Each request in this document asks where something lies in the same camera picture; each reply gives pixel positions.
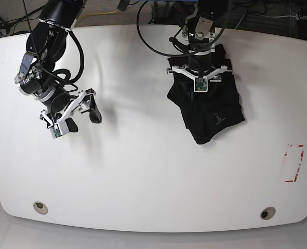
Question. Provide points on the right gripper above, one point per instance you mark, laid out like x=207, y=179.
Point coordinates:
x=48, y=88

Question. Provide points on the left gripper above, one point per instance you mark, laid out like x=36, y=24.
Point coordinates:
x=200, y=33

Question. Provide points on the black T-shirt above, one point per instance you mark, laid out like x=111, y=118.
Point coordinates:
x=207, y=114

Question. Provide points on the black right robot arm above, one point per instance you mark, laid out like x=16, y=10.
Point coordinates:
x=56, y=23

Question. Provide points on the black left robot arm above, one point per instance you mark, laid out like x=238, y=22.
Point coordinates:
x=212, y=10

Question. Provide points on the left table grommet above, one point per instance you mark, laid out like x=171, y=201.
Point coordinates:
x=40, y=208

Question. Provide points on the table grommet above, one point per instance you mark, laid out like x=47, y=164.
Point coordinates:
x=40, y=208
x=267, y=213

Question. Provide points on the red tape marking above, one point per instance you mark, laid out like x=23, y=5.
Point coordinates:
x=292, y=162

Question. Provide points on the right table grommet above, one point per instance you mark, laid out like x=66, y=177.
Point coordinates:
x=267, y=213

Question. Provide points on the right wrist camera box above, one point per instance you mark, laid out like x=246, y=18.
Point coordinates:
x=58, y=129

